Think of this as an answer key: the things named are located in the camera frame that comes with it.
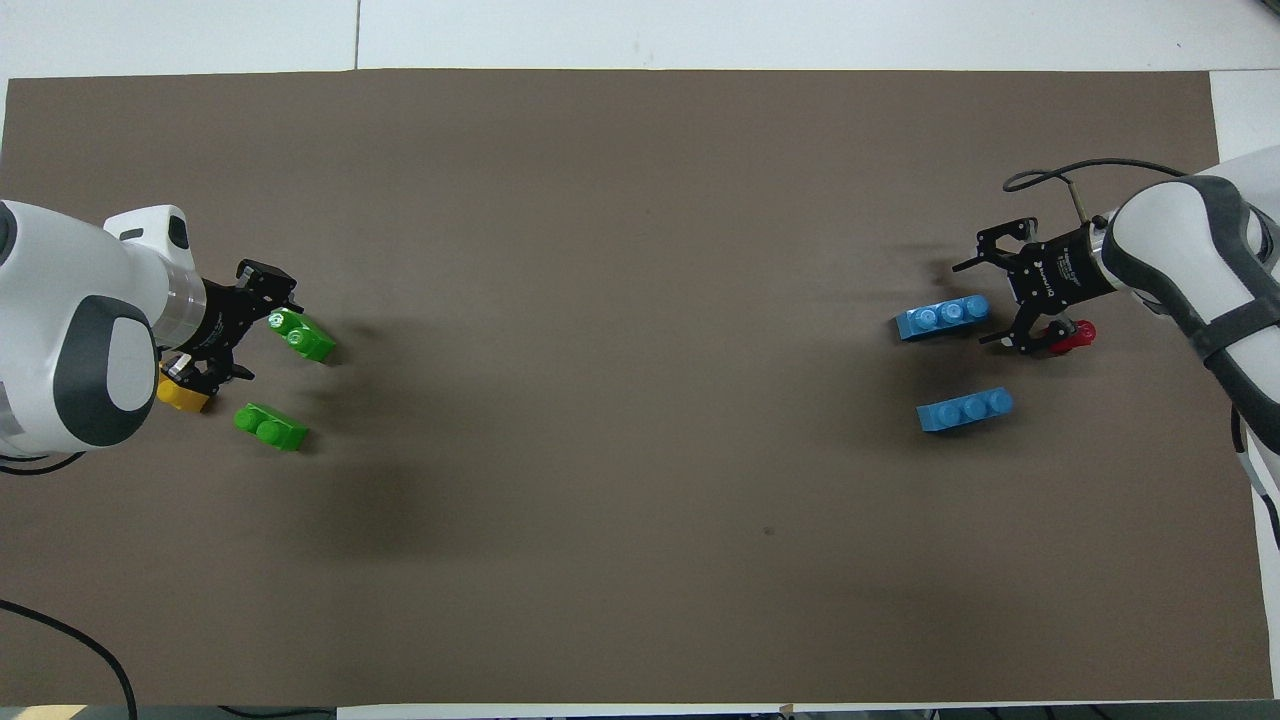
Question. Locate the yellow two-stud toy brick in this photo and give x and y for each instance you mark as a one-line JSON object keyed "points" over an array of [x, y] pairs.
{"points": [[185, 399]]}

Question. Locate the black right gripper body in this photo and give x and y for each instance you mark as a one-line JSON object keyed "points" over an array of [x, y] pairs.
{"points": [[1060, 272]]}

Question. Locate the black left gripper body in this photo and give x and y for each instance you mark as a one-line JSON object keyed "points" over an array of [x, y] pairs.
{"points": [[228, 318]]}

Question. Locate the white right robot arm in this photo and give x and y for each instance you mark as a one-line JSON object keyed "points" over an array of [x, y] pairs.
{"points": [[1180, 240]]}

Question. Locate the green two-stud toy brick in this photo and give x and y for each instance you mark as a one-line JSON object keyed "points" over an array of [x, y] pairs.
{"points": [[305, 340], [272, 430]]}

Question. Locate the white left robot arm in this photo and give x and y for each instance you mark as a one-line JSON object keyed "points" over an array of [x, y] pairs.
{"points": [[60, 320]]}

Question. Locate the brown paper table mat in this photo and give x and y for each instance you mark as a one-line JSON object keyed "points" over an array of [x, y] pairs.
{"points": [[620, 500]]}

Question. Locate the red one-stud toy brick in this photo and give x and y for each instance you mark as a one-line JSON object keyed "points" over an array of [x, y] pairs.
{"points": [[1078, 336]]}

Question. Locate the blue three-stud toy brick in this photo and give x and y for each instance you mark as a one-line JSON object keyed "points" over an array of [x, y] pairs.
{"points": [[940, 320], [965, 411]]}

